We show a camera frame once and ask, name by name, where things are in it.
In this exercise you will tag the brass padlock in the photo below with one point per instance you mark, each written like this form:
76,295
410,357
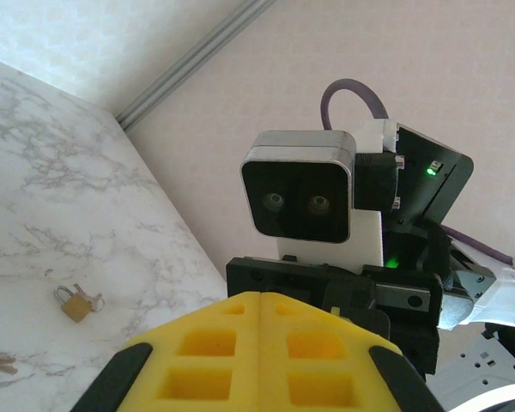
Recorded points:
75,309

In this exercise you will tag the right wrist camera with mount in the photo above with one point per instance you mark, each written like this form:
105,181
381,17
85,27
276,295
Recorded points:
298,193

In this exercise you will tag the small silver key bunch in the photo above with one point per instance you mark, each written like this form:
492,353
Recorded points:
0,360
95,302

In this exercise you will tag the aluminium frame post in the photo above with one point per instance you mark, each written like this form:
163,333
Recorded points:
189,65

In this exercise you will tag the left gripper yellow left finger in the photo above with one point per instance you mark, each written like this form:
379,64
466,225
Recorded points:
249,373

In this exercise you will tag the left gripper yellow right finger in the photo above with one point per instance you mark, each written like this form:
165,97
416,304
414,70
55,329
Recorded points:
274,373

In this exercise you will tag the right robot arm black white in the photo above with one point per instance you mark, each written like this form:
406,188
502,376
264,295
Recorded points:
506,300

